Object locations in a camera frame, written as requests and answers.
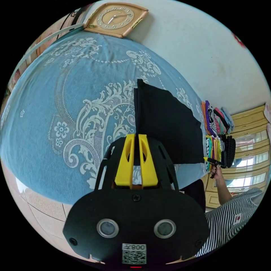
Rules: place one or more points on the bed with blue printed sheet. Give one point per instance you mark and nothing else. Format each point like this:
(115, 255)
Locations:
(53, 95)

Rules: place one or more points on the person's body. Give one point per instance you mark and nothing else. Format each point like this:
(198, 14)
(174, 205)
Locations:
(233, 220)

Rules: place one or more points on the person's right hand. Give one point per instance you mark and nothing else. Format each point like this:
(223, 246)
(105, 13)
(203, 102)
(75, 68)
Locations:
(216, 172)

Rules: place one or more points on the pile of clothes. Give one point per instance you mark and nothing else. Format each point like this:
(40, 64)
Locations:
(213, 120)

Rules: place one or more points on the beige wall clock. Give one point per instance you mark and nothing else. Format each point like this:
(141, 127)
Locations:
(115, 19)

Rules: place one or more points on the yellow wooden cupboard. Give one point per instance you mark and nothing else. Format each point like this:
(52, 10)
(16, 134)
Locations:
(249, 161)

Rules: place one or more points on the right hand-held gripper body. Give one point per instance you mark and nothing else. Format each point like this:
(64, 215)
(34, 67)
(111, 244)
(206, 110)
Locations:
(230, 150)

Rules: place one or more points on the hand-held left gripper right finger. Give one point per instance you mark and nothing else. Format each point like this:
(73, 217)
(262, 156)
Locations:
(149, 169)

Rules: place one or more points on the person's right forearm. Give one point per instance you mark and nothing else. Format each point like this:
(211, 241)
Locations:
(223, 190)

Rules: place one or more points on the black short sleeve shirt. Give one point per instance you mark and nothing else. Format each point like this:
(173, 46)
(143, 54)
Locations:
(167, 125)

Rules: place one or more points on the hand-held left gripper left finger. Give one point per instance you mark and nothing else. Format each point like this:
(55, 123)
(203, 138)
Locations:
(123, 165)

